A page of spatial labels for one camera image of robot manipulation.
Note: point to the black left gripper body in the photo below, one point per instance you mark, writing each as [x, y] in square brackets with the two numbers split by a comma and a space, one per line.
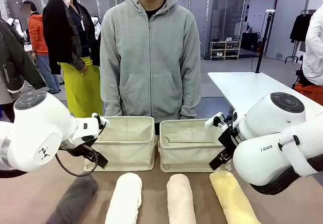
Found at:
[78, 150]

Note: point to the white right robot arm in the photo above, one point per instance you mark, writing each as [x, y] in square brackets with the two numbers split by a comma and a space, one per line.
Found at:
[267, 138]

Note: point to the black tripod pole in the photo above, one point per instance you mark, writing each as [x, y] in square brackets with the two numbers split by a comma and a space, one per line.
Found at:
[263, 42]

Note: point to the white towel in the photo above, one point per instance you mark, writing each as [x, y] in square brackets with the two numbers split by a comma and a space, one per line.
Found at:
[125, 198]

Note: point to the white side table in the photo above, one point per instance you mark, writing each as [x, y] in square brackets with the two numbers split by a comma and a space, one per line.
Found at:
[252, 87]

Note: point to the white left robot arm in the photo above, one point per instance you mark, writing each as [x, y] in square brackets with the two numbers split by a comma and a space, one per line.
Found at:
[38, 133]

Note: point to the bystander in orange jacket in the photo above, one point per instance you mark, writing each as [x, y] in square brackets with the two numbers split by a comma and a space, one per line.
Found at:
[38, 37]

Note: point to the person in grey hoodie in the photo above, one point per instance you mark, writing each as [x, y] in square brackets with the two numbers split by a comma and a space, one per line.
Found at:
[150, 57]

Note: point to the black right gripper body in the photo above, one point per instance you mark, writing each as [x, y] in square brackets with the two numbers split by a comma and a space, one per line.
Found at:
[229, 140]

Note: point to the pale pink towel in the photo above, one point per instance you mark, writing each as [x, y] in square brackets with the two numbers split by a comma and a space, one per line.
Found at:
[180, 198]

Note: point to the bystander in dark green jacket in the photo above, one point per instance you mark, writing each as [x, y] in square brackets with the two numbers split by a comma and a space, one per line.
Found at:
[12, 65]

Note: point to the bystander black coat yellow skirt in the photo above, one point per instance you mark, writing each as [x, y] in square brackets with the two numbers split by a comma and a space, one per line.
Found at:
[75, 45]

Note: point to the cream fabric basket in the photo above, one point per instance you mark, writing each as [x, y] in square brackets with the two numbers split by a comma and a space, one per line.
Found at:
[186, 145]
[126, 143]

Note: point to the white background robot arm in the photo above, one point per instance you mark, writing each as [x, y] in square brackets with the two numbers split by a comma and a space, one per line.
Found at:
[16, 26]
[97, 27]

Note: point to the grey towel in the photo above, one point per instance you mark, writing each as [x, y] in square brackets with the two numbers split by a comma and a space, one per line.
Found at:
[75, 201]

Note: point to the yellow towel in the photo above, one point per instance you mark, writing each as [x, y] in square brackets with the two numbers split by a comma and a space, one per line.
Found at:
[234, 201]

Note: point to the right gripper finger with green tip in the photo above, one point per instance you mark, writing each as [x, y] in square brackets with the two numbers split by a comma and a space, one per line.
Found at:
[215, 163]
[225, 157]

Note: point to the wooden shoe rack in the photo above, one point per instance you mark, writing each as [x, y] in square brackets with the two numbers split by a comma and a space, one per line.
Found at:
[225, 50]

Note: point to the black equipment case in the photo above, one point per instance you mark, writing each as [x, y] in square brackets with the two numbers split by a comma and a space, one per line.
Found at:
[249, 41]

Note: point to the white background desk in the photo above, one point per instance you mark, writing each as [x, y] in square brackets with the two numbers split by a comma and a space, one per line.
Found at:
[28, 47]

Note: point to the bystander in white top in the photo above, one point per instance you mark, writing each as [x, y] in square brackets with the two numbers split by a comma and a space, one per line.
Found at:
[314, 50]

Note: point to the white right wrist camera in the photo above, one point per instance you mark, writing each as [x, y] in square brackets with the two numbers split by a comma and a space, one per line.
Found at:
[213, 120]

